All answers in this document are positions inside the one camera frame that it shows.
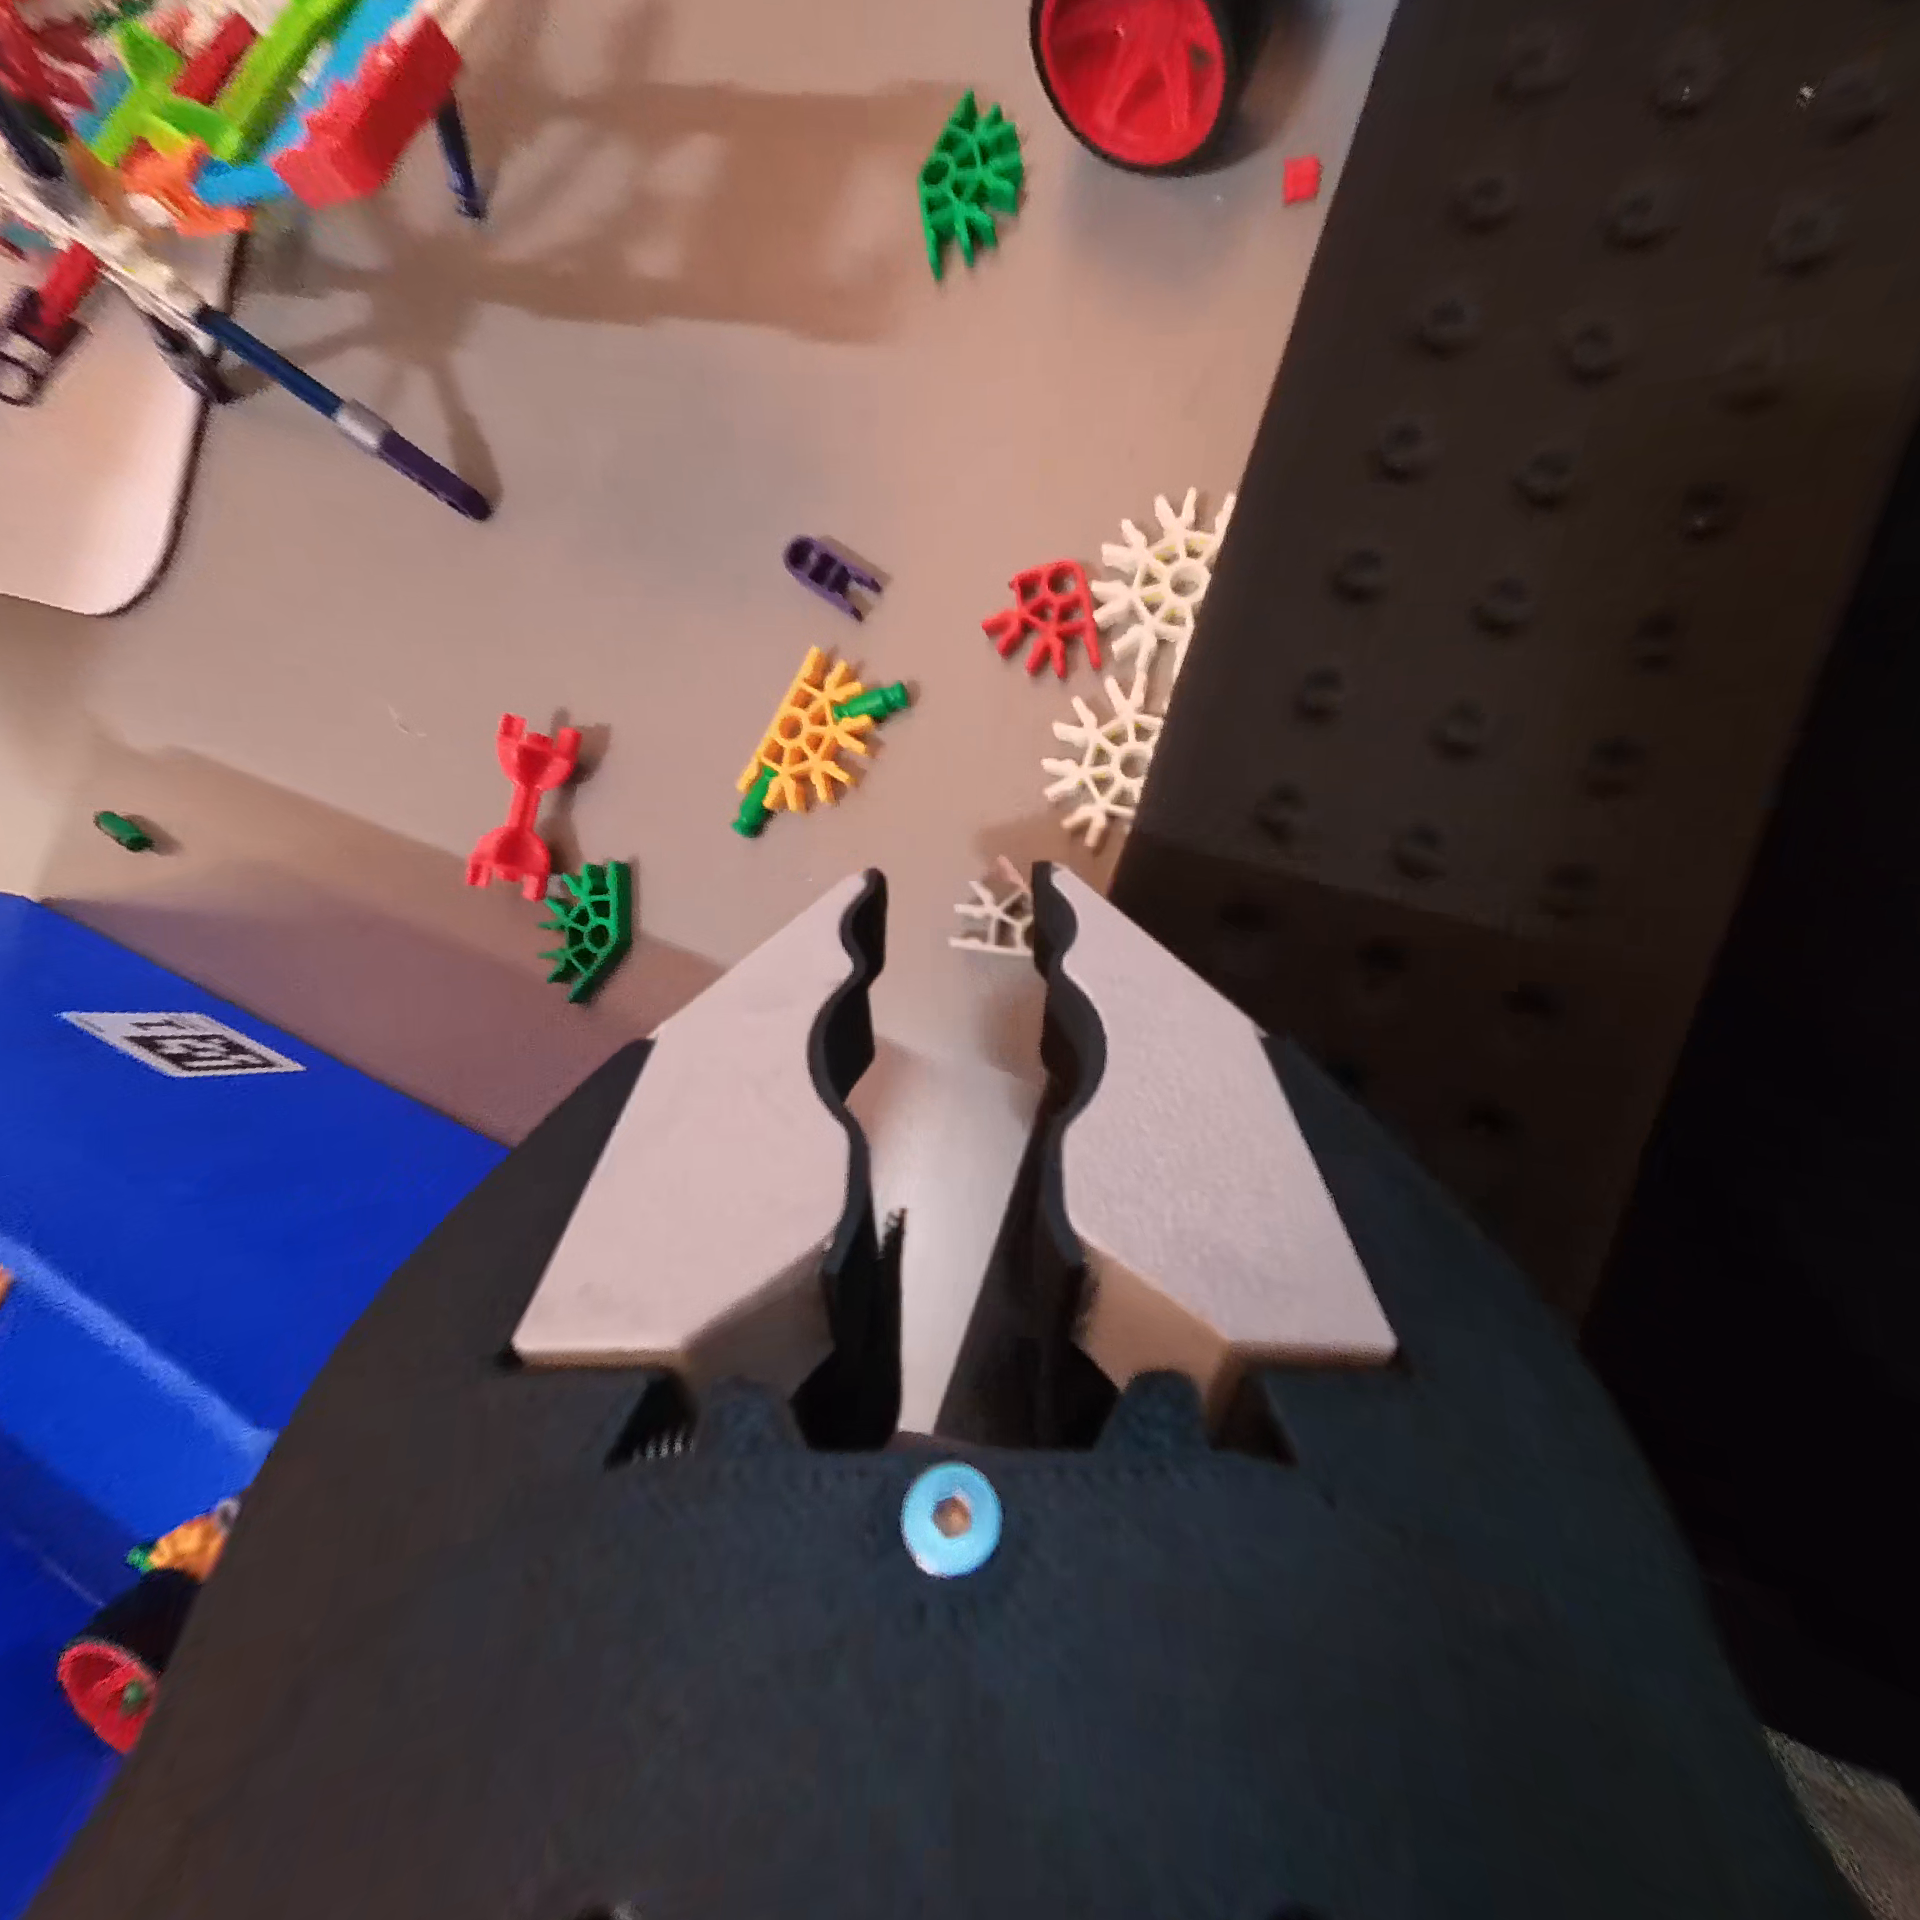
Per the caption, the red double-ended connector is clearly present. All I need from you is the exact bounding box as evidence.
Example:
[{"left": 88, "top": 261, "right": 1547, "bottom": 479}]
[{"left": 463, "top": 711, "right": 587, "bottom": 904}]

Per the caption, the black wheel red hub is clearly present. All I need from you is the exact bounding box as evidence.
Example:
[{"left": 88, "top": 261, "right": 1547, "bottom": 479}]
[
  {"left": 1027, "top": 0, "right": 1269, "bottom": 178},
  {"left": 56, "top": 1567, "right": 197, "bottom": 1758}
]

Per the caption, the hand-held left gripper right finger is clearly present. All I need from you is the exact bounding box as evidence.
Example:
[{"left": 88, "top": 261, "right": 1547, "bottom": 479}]
[{"left": 939, "top": 859, "right": 1404, "bottom": 1449}]

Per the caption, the white snowflake connector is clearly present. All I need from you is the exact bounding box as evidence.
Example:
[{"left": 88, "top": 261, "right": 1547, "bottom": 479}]
[
  {"left": 1043, "top": 673, "right": 1172, "bottom": 855},
  {"left": 1093, "top": 487, "right": 1234, "bottom": 677}
]

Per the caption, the green fan connector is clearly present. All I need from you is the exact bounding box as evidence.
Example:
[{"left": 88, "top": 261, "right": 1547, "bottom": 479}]
[
  {"left": 536, "top": 856, "right": 635, "bottom": 1002},
  {"left": 918, "top": 94, "right": 1028, "bottom": 278}
]

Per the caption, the purple clip connector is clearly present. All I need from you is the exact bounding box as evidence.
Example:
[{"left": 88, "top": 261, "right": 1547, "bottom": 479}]
[{"left": 784, "top": 531, "right": 886, "bottom": 619}]

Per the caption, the blue plastic bin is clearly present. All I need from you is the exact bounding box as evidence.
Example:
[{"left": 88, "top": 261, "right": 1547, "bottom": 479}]
[{"left": 0, "top": 891, "right": 514, "bottom": 1920}]

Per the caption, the colourful construction toy model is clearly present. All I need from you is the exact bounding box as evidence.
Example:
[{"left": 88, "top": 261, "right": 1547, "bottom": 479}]
[{"left": 0, "top": 0, "right": 495, "bottom": 527}]

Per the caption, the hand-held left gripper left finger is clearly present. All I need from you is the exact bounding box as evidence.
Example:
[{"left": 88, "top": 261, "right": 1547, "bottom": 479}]
[{"left": 507, "top": 865, "right": 911, "bottom": 1443}]

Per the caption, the red fan connector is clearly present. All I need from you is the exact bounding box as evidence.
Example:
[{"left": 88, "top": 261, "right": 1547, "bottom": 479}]
[{"left": 982, "top": 559, "right": 1103, "bottom": 681}]

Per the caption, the black perforated chair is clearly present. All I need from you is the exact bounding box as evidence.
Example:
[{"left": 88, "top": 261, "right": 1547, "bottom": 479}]
[{"left": 1106, "top": 0, "right": 1920, "bottom": 1337}]

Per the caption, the orange toy piece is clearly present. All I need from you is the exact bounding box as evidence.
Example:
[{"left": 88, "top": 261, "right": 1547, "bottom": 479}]
[{"left": 127, "top": 1499, "right": 243, "bottom": 1583}]

